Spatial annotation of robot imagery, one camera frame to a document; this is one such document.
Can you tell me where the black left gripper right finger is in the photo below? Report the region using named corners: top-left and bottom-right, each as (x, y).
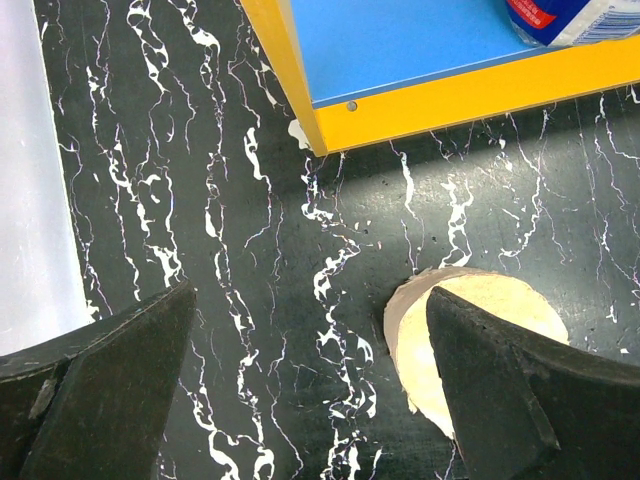
top-left (426, 287), bottom-right (639, 479)

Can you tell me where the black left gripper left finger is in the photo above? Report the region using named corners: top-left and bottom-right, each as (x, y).
top-left (1, 281), bottom-right (196, 479)

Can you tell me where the blue paper roll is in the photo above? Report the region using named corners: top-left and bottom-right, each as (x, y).
top-left (504, 0), bottom-right (639, 48)

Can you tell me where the yellow shelf with coloured boards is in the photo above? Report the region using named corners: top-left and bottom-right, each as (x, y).
top-left (243, 1), bottom-right (639, 155)

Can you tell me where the brown paper roll upper left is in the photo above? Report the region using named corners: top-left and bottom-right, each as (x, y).
top-left (383, 266), bottom-right (569, 440)

